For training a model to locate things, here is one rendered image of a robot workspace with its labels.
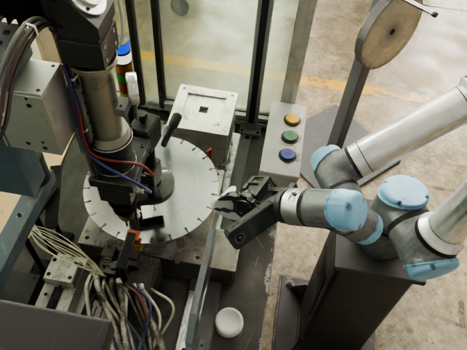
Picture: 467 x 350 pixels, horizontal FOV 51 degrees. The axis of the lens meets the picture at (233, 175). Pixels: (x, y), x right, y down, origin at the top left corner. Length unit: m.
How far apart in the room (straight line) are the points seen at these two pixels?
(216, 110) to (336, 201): 0.67
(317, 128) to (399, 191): 1.47
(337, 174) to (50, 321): 0.89
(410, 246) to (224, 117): 0.62
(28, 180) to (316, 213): 0.50
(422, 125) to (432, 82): 2.21
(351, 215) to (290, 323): 1.24
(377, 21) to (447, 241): 1.00
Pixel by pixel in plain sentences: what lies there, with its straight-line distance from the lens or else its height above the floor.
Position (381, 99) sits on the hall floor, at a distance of 3.00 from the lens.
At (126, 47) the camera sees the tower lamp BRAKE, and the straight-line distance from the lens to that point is 1.28.
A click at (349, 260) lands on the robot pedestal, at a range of 1.38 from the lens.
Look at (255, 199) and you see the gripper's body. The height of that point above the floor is 1.11.
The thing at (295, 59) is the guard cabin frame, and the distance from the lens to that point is 1.42.
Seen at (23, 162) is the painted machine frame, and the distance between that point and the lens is 0.85.
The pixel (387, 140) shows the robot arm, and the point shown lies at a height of 1.21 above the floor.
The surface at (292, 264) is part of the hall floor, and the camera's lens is 2.20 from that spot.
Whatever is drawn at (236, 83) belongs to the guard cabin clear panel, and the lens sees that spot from 1.53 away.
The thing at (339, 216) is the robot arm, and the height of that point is 1.21.
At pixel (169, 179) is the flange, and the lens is 1.21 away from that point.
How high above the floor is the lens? 1.92
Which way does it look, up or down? 52 degrees down
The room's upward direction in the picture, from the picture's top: 5 degrees clockwise
